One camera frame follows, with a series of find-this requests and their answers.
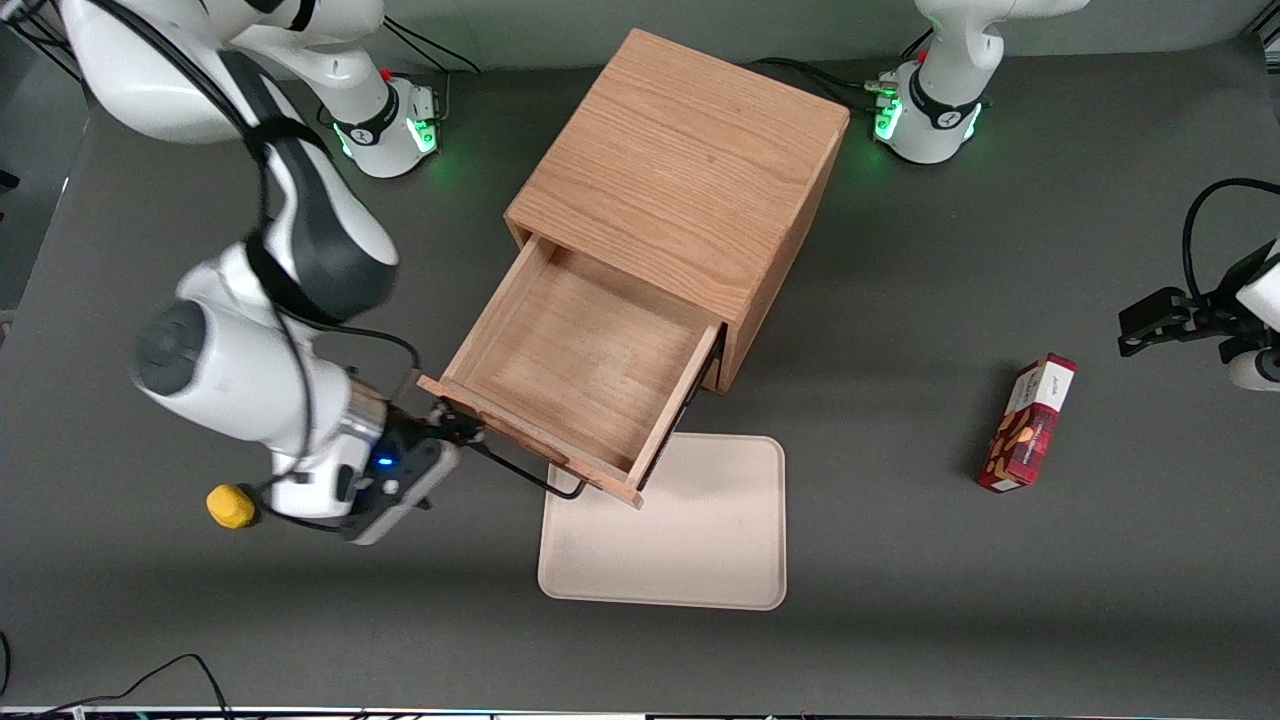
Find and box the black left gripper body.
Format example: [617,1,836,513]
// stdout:
[1185,238,1276,346]

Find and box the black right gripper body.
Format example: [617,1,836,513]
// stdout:
[375,403,463,503]

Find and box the black metal drawer handle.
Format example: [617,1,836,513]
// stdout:
[462,438,590,502]

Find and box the oak wooden drawer cabinet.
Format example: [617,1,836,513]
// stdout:
[503,27,853,396]

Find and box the red cookie box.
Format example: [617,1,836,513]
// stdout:
[976,353,1079,494]

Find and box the yellow lemon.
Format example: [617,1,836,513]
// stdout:
[206,484,257,530]

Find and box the beige plastic tray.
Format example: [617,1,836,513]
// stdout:
[537,432,788,612]

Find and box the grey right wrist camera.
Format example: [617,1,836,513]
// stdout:
[342,440,464,547]

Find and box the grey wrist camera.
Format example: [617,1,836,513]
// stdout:
[1227,346,1280,392]
[342,440,464,547]

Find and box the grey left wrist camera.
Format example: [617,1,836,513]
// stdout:
[1227,346,1280,392]

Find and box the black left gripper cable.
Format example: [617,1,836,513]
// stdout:
[1182,177,1280,301]

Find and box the black cable at table edge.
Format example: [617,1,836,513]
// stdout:
[0,630,236,720]

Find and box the black right arm base cable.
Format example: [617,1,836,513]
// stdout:
[380,15,483,123]

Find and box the black arm base cable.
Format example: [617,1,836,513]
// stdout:
[380,15,483,123]
[750,28,936,103]

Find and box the black left arm base cable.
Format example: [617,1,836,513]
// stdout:
[750,28,936,103]

